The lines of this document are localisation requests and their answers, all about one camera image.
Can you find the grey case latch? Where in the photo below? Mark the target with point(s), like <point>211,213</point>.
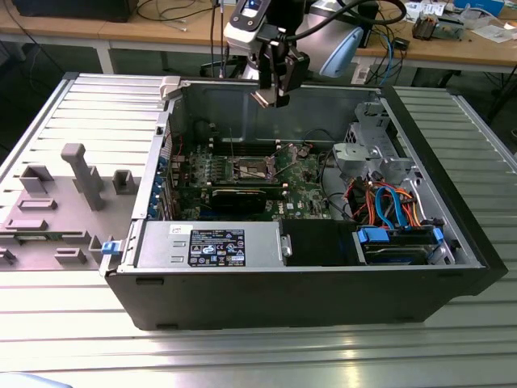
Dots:
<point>169,88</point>

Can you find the green motherboard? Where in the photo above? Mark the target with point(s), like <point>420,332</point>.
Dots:
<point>307,190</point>

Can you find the CPU socket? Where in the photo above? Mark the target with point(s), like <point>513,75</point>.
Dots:
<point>252,166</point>

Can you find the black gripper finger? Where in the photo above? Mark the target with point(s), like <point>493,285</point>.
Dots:
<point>292,68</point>
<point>266,64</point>

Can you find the silver drive cage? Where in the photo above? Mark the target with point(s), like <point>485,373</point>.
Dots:
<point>363,157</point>

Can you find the grey metal device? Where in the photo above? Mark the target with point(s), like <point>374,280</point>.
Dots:
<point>450,26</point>

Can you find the silver power supply unit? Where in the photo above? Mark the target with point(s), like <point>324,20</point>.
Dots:
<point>161,246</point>

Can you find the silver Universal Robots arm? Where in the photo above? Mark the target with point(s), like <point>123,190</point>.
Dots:
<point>343,52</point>

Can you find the coin cell battery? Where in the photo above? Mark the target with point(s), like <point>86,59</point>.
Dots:
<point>303,152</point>

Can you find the grey parts rack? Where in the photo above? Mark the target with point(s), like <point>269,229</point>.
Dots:
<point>68,210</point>

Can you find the wide black box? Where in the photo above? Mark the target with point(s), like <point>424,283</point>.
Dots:
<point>72,8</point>

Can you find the black graphics card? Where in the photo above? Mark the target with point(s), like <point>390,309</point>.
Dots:
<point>238,200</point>

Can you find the white paper card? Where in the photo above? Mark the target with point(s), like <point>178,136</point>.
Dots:
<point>416,9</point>

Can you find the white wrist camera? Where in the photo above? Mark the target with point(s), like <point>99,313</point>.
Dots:
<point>242,36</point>

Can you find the black PC case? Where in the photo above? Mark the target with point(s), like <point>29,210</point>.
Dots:
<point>282,299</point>

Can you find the CPU with silver top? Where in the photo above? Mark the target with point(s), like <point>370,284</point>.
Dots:
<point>264,98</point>

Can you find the small black box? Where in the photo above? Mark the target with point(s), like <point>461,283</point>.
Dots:
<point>402,43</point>

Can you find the hard disk in blue carrier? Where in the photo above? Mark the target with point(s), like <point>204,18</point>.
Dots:
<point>396,250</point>

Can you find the green RAM stick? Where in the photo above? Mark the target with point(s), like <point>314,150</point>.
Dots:
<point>36,238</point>

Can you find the blue case latch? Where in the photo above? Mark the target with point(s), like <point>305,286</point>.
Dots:
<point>111,247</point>

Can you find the tall black box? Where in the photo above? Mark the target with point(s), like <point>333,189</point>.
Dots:
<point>369,30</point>

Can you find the blue cardboard box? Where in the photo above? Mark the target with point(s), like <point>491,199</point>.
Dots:
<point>480,6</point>

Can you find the metal heat sink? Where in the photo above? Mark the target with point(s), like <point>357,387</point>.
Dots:
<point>424,26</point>

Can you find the black RAM slot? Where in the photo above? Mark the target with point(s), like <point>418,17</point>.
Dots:
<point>250,146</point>
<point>250,142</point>
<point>250,154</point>
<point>250,150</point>

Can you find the clear plastic bag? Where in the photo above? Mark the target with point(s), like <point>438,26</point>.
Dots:
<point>494,32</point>

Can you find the wooden desk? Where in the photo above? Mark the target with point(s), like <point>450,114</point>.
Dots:
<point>444,50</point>
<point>60,28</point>

